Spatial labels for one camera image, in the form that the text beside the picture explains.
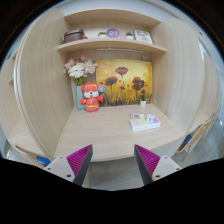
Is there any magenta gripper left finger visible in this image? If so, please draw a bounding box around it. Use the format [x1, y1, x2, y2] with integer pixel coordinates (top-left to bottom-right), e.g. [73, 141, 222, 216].
[44, 145, 93, 186]

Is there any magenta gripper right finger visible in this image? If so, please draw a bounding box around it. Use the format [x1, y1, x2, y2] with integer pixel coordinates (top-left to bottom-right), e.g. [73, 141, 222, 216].
[134, 144, 181, 185]

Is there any blue object lower left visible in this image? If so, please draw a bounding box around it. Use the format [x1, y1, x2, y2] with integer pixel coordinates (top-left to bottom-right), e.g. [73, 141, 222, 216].
[37, 156, 51, 166]

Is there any wooden chair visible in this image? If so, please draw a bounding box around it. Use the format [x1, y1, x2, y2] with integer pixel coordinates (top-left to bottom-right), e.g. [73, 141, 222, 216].
[177, 111, 219, 154]

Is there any small potted plant white pot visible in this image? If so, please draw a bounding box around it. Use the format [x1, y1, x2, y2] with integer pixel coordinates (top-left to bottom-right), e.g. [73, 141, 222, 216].
[140, 94, 147, 107]

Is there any light blue vase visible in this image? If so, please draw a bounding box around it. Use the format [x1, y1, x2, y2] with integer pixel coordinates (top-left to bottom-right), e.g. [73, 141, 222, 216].
[75, 86, 85, 111]

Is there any red plush toy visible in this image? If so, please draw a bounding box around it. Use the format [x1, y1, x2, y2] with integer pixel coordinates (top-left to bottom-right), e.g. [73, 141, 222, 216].
[79, 82, 105, 112]

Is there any poppy flower painting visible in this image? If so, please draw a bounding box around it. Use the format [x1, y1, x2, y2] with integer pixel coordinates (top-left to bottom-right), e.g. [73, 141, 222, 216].
[96, 59, 153, 107]

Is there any wooden desk shelf unit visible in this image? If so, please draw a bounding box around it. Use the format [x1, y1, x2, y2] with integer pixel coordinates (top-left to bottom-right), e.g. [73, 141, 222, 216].
[0, 8, 222, 161]

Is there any pink white flower bouquet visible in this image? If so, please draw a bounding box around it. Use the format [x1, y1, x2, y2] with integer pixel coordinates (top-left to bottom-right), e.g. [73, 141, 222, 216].
[64, 55, 98, 86]

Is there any framed picture on shelf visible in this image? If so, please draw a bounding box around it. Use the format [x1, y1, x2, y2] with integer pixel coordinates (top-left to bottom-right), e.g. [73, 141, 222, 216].
[134, 30, 152, 44]

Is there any small green plant right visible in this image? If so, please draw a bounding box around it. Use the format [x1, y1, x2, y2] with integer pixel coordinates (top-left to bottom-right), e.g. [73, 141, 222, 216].
[126, 32, 134, 40]

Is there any small green plant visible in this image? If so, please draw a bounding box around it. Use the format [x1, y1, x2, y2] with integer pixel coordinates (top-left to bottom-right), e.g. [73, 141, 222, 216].
[98, 32, 107, 38]
[126, 32, 134, 40]

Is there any brown box on shelf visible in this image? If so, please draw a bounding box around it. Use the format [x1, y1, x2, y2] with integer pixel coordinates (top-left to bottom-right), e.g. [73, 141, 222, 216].
[63, 29, 86, 43]

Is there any small green plant left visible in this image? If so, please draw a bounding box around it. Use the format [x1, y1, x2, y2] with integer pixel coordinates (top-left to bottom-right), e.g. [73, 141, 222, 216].
[98, 32, 107, 38]

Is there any purple round number sign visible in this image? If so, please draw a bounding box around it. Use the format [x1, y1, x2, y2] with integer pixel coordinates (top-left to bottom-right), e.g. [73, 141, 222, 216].
[106, 28, 120, 38]

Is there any white charger cable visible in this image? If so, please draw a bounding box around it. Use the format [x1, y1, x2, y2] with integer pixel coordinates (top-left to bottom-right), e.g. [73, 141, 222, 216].
[129, 112, 147, 120]

